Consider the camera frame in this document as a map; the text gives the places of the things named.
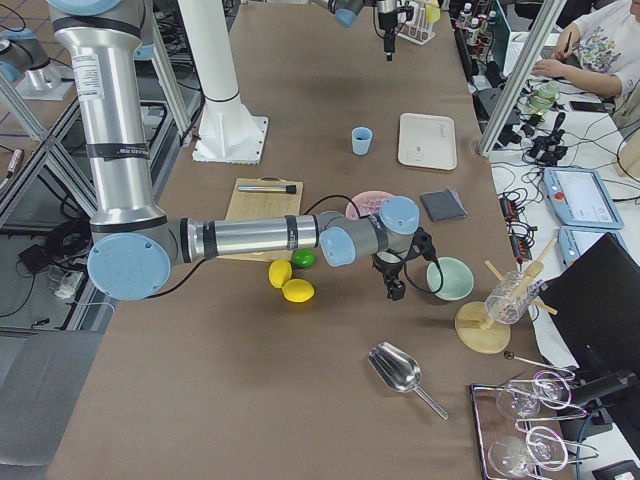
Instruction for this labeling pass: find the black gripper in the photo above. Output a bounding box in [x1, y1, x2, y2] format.
[372, 252, 406, 300]
[377, 9, 398, 61]

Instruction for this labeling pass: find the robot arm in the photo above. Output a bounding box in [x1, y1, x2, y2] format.
[312, 0, 413, 61]

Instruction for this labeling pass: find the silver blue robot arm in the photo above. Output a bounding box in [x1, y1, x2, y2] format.
[47, 1, 425, 301]

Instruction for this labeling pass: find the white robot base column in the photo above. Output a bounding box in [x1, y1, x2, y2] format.
[179, 0, 268, 165]

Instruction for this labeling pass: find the yellow plastic cup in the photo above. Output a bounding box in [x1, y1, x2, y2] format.
[424, 0, 441, 24]

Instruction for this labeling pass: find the metal ice scoop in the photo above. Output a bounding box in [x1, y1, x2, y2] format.
[368, 342, 449, 420]

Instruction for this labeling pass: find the pink bowl of ice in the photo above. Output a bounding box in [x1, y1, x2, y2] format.
[345, 190, 393, 220]

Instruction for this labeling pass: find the wooden cup tree stand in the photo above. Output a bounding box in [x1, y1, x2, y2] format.
[455, 237, 558, 354]

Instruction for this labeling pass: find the blue paper cup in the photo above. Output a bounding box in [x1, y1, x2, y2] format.
[351, 126, 373, 156]

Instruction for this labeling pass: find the clear textured glass cup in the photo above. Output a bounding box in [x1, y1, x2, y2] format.
[485, 271, 541, 325]

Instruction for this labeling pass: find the mint green bowl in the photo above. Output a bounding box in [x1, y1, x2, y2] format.
[425, 257, 474, 301]

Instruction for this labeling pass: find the grey folded cloth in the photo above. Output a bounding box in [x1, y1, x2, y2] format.
[420, 188, 468, 222]

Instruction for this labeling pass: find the green lime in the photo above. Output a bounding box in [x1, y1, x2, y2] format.
[290, 249, 316, 269]

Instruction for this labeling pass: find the yellow lemon front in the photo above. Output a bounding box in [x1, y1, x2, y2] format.
[281, 278, 315, 303]

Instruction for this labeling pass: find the yellow lemon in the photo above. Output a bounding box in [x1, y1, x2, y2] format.
[281, 278, 315, 303]
[268, 259, 293, 289]

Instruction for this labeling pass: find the cream rabbit tray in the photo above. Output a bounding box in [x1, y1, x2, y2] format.
[397, 113, 457, 171]

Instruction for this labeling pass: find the yellow lemon back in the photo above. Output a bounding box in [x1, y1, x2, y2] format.
[268, 259, 293, 289]

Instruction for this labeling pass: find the steel muddler black tip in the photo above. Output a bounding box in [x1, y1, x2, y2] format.
[236, 184, 297, 195]

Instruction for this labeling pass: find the wooden cutting board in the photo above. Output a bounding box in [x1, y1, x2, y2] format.
[219, 177, 305, 263]

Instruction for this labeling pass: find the upper hanging wine glass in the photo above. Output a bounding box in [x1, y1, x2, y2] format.
[496, 370, 571, 420]

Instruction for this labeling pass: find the hanging wine glass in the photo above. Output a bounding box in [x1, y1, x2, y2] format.
[488, 426, 569, 479]
[496, 370, 571, 420]

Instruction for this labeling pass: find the wine glass rack tray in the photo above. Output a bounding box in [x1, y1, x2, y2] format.
[469, 368, 599, 479]

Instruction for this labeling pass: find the black monitor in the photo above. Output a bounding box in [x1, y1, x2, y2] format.
[540, 233, 639, 373]

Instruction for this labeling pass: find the blue teach pendant tablet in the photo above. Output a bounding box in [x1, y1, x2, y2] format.
[543, 167, 624, 230]

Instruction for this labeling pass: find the lower hanging wine glass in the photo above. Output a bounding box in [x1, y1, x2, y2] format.
[488, 426, 569, 479]

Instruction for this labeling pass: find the seated person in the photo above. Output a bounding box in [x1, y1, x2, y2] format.
[531, 0, 640, 141]

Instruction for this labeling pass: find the white wire cup rack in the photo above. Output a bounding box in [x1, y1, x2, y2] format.
[397, 10, 436, 46]

